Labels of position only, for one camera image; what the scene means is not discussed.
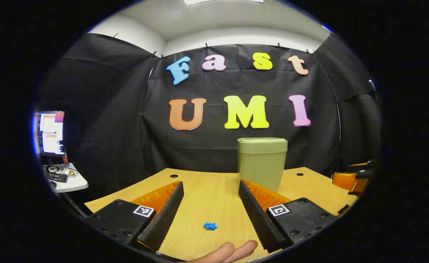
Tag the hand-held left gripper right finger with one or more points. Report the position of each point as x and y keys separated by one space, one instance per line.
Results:
x=260 y=219

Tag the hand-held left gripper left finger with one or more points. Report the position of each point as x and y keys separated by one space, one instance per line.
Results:
x=165 y=215

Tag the black keyboard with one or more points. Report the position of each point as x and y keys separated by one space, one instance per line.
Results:
x=56 y=177

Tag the red bottle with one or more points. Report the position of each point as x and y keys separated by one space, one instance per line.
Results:
x=65 y=159

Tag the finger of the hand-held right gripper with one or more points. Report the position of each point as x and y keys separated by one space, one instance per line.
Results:
x=349 y=180

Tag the wooden desktop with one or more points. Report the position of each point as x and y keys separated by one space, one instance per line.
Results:
x=214 y=197

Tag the computer monitor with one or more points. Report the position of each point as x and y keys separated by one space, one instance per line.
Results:
x=50 y=133

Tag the white side table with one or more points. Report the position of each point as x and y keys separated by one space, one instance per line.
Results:
x=73 y=182

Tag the tape roll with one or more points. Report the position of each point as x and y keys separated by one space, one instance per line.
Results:
x=52 y=169

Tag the blue paper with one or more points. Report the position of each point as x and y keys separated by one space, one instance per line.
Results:
x=210 y=226

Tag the black backdrop cloth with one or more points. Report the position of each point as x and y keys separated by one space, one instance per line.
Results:
x=214 y=146

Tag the ceiling light panel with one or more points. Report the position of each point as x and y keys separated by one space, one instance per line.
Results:
x=221 y=2
x=326 y=28

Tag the green desktop garbage bin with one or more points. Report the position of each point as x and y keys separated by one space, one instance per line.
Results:
x=262 y=160

